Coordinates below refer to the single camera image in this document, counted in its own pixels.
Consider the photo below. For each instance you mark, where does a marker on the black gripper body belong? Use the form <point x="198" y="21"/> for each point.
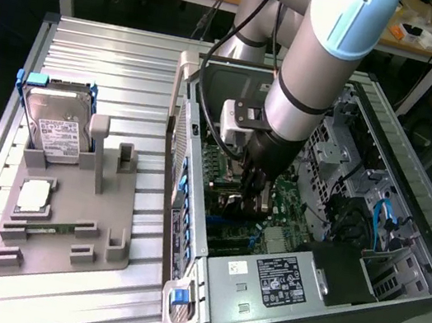
<point x="273" y="155"/>

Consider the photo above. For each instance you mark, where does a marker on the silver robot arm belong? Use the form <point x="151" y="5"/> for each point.
<point x="321" y="63"/>

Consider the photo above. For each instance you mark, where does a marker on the CPU socket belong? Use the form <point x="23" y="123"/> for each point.
<point x="233" y="169"/>

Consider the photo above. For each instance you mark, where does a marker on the black expansion slot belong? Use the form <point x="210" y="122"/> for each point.
<point x="232" y="249"/>
<point x="230" y="236"/>

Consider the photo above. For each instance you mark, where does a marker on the blue expansion slot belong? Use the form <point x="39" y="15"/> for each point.
<point x="216" y="220"/>

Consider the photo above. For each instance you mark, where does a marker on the silver chipset heatsink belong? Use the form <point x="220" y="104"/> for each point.
<point x="279" y="243"/>

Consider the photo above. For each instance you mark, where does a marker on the silver drive cage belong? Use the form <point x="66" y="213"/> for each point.
<point x="328" y="152"/>

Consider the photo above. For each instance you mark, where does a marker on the blue slot retainer strip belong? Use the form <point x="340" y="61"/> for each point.
<point x="185" y="206"/>

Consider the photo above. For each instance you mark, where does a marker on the grey power supply unit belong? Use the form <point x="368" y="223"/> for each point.
<point x="236" y="282"/>

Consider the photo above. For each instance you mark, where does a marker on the blue case latch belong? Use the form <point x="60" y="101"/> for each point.
<point x="178" y="297"/>

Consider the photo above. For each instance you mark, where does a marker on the metal disk bay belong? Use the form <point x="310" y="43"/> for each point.
<point x="402" y="269"/>

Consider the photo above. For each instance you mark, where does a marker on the small orange item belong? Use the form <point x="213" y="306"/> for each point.
<point x="396" y="31"/>

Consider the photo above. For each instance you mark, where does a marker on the grey plastic parts rack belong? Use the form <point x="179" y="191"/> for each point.
<point x="68" y="194"/>

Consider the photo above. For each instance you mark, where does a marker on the white and black box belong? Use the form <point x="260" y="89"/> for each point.
<point x="424" y="37"/>

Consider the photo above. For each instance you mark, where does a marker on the silver hard disk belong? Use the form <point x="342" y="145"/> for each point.
<point x="55" y="120"/>

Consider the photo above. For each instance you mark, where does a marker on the green RAM stick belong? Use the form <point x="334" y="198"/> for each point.
<point x="49" y="229"/>

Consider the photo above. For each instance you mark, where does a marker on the silver CPU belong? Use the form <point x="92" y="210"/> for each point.
<point x="35" y="196"/>

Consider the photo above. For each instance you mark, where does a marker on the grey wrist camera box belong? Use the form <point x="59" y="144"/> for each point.
<point x="234" y="127"/>

